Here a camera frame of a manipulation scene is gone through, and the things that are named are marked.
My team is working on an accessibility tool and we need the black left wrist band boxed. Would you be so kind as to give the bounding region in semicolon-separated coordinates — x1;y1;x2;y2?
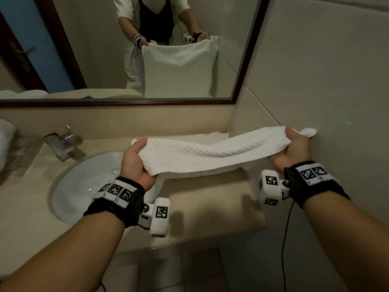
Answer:
83;176;146;229

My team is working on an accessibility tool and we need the white folded towel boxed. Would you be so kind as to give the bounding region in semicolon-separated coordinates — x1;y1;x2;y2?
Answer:
0;118;17;174

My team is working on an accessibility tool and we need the person's right hand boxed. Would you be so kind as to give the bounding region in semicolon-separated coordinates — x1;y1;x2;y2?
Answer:
269;127;312;174

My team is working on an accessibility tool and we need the black wrist band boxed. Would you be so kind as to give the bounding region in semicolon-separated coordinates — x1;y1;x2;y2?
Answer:
83;176;146;229
283;161;351;209

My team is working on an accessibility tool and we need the dark framed wall mirror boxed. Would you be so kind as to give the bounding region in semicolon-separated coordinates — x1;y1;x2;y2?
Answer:
0;0;271;108

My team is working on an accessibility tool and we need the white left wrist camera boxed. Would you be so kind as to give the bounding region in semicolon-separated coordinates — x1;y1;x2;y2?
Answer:
138;197;171;238

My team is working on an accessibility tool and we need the clear glass tray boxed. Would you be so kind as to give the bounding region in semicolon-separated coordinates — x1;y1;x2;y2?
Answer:
9;139;44;177

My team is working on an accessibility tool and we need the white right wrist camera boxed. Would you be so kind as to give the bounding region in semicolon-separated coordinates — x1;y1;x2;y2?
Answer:
259;170;291;206

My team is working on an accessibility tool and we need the white waffle towel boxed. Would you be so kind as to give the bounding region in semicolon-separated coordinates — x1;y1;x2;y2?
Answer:
131;126;318;180

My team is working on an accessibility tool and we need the person's right forearm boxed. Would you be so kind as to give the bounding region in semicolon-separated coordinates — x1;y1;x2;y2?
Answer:
303;191;389;292

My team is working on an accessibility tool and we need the person's left hand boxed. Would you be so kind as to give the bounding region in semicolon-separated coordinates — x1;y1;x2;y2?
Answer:
119;138;159;192

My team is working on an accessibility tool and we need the white sink basin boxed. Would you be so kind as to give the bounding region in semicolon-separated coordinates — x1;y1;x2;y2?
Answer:
49;151;165;226

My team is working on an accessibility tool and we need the chrome faucet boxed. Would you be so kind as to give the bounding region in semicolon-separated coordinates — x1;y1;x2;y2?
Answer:
43;126;83;162

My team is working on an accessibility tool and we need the black right wrist band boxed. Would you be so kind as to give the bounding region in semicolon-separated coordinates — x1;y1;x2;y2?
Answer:
283;161;351;209

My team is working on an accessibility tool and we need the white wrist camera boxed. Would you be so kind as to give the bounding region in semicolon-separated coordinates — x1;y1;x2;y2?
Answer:
138;197;171;238
259;170;291;206

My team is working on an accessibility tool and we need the person's left forearm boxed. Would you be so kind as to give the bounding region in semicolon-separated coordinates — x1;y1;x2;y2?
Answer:
0;210;126;292

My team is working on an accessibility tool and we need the black cable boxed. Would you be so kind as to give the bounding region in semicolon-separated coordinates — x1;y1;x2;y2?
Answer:
281;201;295;292

